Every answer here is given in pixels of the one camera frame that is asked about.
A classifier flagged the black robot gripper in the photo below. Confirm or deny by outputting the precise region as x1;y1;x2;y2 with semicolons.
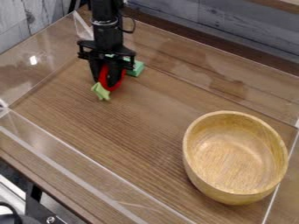
78;40;136;88

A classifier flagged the red plush strawberry toy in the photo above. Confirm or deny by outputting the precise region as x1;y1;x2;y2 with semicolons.
91;64;127;101

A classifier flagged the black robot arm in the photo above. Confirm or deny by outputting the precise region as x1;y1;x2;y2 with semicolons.
78;0;136;91

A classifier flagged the green rectangular foam block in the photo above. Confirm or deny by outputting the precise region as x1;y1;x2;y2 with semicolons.
106;54;146;77

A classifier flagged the wooden bowl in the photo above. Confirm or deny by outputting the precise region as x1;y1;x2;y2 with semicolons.
182;110;288;205

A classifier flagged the clear acrylic corner bracket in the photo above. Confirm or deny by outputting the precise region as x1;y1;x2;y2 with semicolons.
72;11;94;40

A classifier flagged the clear acrylic tray wall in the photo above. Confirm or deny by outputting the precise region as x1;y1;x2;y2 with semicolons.
0;14;299;224

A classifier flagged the black cable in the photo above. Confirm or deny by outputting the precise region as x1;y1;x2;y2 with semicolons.
0;201;24;224

